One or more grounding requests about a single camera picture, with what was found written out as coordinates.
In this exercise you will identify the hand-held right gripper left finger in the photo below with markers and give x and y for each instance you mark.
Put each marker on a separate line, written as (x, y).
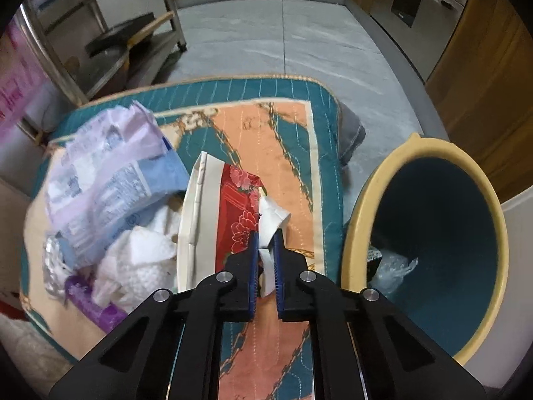
(252, 277)

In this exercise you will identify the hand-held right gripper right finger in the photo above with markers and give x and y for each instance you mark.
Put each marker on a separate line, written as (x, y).
(278, 277)

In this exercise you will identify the white paper scrap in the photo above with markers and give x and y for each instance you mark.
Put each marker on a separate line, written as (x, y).
(271, 216)

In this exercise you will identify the teal bin with yellow rim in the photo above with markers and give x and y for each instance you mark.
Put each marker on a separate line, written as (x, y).
(449, 216)

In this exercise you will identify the red floral paper bag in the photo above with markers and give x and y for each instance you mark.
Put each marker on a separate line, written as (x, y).
(237, 204)

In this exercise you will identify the small black packet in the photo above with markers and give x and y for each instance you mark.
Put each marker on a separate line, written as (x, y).
(373, 258)

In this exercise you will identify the crumpled white paper towel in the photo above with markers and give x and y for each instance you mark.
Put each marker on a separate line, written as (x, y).
(145, 268)

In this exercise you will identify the clear crumpled plastic wrap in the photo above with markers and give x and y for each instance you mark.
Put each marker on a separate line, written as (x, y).
(393, 271)

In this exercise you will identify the teal orange quilted mat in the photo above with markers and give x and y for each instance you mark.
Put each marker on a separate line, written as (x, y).
(291, 141)

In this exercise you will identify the purple plastic wrapper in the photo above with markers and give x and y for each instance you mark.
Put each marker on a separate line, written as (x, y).
(96, 306)

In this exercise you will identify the purple blue plastic packaging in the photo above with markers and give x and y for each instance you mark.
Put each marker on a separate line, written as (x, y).
(108, 175)

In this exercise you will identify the stainless steel oven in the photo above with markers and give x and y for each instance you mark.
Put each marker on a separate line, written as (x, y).
(416, 37)

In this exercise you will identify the tall wooden cabinet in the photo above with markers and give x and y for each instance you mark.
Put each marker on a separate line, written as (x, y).
(491, 91)

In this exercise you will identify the stainless steel cart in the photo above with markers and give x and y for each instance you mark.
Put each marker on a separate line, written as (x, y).
(54, 66)

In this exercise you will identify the pink printed plastic bag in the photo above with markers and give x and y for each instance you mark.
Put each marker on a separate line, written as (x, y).
(16, 87)

